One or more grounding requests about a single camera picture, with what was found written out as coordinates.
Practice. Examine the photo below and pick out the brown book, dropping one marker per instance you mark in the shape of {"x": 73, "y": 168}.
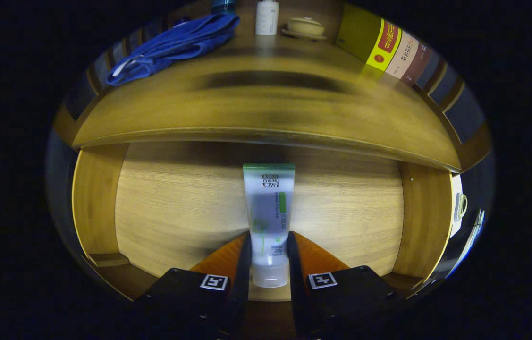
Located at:
{"x": 416, "y": 63}

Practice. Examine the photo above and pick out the teal bottle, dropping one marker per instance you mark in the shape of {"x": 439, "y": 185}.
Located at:
{"x": 222, "y": 5}

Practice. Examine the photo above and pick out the yellow book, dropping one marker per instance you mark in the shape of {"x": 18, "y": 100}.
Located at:
{"x": 369, "y": 40}

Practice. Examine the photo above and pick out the white and green tube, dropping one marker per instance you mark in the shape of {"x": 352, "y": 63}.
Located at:
{"x": 268, "y": 212}

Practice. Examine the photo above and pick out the brown wooden drawer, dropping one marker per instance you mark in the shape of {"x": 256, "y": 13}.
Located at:
{"x": 176, "y": 203}

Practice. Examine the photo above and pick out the beige lidded tea bowl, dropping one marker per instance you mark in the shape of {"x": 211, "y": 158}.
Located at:
{"x": 306, "y": 27}

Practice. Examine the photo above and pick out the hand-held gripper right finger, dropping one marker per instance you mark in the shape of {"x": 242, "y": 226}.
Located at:
{"x": 295, "y": 283}

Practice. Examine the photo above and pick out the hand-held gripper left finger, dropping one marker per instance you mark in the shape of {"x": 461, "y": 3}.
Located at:
{"x": 242, "y": 283}

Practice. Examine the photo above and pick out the orange and cream book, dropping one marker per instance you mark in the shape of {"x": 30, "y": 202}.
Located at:
{"x": 400, "y": 54}

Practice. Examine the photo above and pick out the blue folded towel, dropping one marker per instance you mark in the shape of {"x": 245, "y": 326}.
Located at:
{"x": 176, "y": 45}

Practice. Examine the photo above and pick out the white pump bottle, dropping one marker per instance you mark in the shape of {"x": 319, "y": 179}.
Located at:
{"x": 266, "y": 19}

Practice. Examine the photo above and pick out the wooden countertop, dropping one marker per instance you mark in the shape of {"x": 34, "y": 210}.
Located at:
{"x": 256, "y": 113}

